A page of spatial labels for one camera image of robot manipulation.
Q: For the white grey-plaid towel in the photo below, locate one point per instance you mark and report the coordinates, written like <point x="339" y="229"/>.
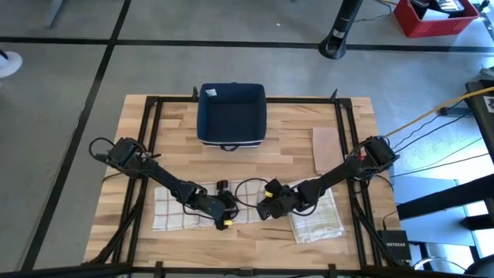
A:
<point x="320" y="224"/>

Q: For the black metal stand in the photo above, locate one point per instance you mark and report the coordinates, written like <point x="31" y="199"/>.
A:
<point x="444" y="199"/>

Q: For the navy fabric basket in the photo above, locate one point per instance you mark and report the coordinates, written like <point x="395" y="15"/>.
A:
<point x="231" y="116"/>

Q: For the black Netgear switch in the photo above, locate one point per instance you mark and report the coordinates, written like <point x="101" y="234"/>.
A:
<point x="395" y="245"/>

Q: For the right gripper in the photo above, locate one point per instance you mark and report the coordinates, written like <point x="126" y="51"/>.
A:
<point x="279" y="202"/>

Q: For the red plastic crate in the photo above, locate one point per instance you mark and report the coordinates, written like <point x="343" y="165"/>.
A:
<point x="436" y="27"/>

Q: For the black aluminium frame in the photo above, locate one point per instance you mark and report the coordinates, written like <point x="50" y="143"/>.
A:
<point x="152" y="101"/>

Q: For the white round floor object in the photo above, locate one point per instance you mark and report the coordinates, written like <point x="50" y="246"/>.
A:
<point x="9" y="63"/>

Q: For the black round chair base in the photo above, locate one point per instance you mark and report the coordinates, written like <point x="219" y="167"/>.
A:
<point x="482" y="268"/>

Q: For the grey metal leg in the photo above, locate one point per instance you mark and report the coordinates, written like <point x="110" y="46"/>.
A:
<point x="52" y="13"/>

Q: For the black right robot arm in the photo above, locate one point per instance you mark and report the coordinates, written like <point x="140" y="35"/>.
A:
<point x="343" y="170"/>

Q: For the black white keyboard device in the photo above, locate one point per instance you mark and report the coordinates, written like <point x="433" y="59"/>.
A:
<point x="447" y="5"/>

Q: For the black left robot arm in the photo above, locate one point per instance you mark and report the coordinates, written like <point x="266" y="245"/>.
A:
<point x="154" y="173"/>

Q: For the black equipment case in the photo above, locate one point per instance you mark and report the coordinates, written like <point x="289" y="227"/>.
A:
<point x="487" y="123"/>

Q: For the white brown-checked towel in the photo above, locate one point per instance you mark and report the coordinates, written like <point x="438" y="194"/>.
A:
<point x="170" y="212"/>

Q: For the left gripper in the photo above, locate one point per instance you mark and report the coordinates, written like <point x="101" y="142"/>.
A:
<point x="216" y="204"/>

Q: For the pink towel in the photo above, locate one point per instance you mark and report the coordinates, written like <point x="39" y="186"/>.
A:
<point x="327" y="148"/>

